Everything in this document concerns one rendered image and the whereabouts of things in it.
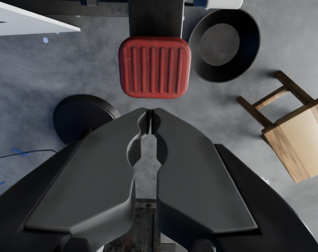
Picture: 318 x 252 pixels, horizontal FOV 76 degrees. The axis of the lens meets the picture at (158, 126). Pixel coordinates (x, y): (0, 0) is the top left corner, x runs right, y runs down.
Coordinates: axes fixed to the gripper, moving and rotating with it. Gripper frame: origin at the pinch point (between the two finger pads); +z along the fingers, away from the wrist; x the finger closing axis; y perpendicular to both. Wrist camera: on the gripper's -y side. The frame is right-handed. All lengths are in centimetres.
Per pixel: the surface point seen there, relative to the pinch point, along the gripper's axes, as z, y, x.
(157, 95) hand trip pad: 8.8, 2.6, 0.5
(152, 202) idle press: 82, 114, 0
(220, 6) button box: 22.5, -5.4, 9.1
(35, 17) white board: 53, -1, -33
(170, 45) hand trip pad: 8.8, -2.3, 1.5
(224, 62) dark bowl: 85, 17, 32
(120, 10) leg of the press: 82, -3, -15
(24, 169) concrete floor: 85, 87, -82
